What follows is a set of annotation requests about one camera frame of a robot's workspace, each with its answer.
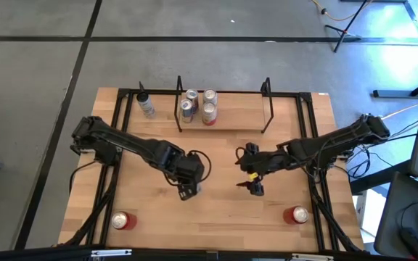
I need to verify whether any black crossbeam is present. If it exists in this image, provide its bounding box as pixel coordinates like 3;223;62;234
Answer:
0;245;418;261

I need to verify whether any black cable bundle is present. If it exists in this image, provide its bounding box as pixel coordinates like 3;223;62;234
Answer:
60;170;119;248
310;181;364;254

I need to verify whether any desk leg with grey foot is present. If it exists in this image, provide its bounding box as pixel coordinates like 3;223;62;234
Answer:
372;71;418;99

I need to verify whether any black tripod stand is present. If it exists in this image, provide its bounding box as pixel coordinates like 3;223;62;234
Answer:
324;0;373;54

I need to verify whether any black wire shelf side frame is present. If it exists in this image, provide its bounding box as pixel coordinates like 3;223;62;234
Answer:
261;77;275;134
173;75;184;133

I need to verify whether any black aluminium table frame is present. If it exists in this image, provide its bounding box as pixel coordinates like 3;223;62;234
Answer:
58;88;368;254

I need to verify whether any white box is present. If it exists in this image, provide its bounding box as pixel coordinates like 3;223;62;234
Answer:
353;188;380;236

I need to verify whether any black computer mouse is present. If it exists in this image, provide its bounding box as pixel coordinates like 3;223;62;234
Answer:
399;227;418;260

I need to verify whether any yellow cable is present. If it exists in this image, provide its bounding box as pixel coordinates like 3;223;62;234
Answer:
380;101;418;120

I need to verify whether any dark grey desk surface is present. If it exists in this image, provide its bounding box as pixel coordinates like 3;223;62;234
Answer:
373;171;418;261

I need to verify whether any black desk crossbar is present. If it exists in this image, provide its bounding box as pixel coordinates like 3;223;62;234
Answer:
350;159;413;195

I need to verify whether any silver bracket plate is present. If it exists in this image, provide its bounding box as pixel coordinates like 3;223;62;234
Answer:
291;253;335;261
91;249;133;258

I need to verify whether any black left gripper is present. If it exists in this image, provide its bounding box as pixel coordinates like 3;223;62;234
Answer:
172;152;205;202

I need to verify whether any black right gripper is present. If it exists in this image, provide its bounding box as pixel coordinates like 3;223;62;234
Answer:
238;142;269;197

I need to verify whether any orange extension cable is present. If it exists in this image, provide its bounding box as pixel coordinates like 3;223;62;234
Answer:
310;0;368;22

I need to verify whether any blue silver beverage can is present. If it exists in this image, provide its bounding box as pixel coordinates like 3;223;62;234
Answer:
185;88;200;109
179;99;195;124

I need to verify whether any silver red beverage can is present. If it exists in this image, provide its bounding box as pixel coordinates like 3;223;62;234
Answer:
200;101;218;127
202;88;218;106

